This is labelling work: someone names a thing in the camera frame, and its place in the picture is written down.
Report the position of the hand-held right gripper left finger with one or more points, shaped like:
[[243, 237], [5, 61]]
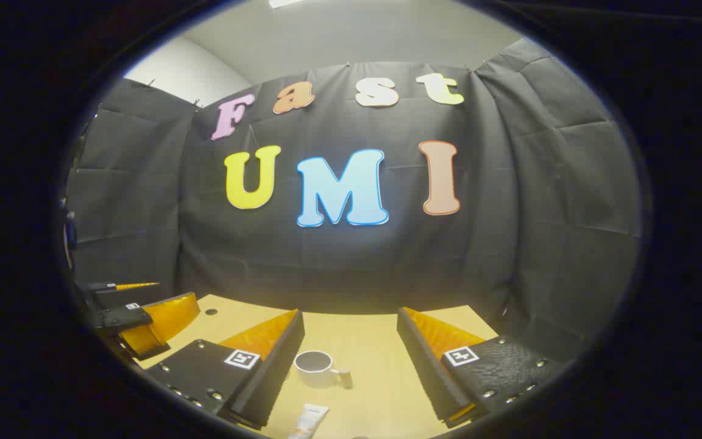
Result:
[[278, 360]]

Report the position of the black backdrop cloth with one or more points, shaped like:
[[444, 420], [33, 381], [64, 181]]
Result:
[[351, 262]]

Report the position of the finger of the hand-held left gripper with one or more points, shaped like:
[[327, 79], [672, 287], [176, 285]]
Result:
[[113, 296], [128, 317]]

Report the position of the wooden desktop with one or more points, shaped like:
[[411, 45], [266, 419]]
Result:
[[369, 335]]

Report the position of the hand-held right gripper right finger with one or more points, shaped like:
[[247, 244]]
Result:
[[424, 366]]

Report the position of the white toothpaste tube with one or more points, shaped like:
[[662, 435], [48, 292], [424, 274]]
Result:
[[309, 421]]

